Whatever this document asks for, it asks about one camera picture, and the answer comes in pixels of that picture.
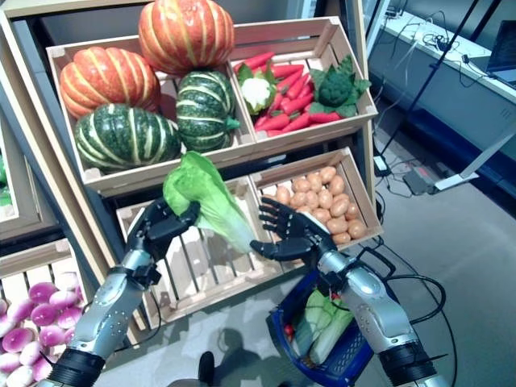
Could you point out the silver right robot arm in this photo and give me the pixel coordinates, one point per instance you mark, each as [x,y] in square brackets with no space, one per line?
[375,306]

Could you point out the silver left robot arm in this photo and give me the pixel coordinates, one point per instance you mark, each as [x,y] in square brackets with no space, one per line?
[109,310]

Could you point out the orange striped pumpkin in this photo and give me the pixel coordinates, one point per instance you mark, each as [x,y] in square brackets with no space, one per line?
[109,80]
[185,36]

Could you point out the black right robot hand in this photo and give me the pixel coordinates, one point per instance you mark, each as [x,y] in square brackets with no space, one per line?
[302,238]

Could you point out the large green striped pumpkin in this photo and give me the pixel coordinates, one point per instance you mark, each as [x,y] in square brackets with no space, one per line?
[127,137]

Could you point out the blue plastic shopping basket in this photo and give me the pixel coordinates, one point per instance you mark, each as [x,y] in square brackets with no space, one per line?
[322,375]

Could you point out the small green striped pumpkin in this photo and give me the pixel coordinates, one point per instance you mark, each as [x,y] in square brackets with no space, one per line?
[205,111]

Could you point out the black tripod stand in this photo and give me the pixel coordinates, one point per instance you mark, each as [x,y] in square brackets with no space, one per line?
[424,80]

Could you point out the grey power box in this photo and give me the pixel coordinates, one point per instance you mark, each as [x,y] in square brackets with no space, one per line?
[419,181]

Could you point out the small red tomato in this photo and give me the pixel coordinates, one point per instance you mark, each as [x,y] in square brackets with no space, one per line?
[288,329]

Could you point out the green broccoli with leaves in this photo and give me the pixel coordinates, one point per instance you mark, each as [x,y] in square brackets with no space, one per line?
[334,90]

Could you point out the purple white turnip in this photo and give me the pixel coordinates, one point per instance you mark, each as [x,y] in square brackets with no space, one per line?
[42,292]
[44,314]
[67,281]
[68,317]
[21,310]
[62,299]

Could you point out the wooden slat crate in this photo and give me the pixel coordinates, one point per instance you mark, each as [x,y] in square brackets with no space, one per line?
[209,296]
[24,227]
[318,132]
[32,258]
[298,170]

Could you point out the small green white bok choy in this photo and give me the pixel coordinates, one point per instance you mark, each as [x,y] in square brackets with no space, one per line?
[330,338]

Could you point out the white office desk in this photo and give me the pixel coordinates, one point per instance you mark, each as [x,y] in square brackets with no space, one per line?
[443,92]

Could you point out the grey open laptop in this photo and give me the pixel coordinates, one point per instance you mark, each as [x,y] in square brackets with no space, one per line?
[504,52]

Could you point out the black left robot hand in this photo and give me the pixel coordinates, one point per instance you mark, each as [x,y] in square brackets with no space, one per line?
[157,230]

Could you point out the large wooden crate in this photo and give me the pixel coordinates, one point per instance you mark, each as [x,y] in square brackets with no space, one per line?
[129,175]

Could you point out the tan potato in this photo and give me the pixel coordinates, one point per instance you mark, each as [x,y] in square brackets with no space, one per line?
[342,238]
[328,174]
[356,229]

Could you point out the wooden display shelf frame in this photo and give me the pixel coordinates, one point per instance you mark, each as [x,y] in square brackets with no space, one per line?
[369,161]

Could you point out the black router with antennas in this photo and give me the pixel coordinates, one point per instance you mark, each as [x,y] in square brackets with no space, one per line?
[393,14]

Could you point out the white power adapter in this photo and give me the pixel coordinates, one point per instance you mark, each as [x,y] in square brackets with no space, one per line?
[381,165]

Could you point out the red carrot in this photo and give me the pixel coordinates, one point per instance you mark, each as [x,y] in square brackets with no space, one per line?
[272,123]
[254,61]
[296,122]
[287,70]
[324,117]

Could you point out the white cauliflower with leaves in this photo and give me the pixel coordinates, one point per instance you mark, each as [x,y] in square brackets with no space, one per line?
[255,90]

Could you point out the green white napa cabbage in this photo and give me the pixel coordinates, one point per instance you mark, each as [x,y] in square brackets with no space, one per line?
[312,318]
[217,209]

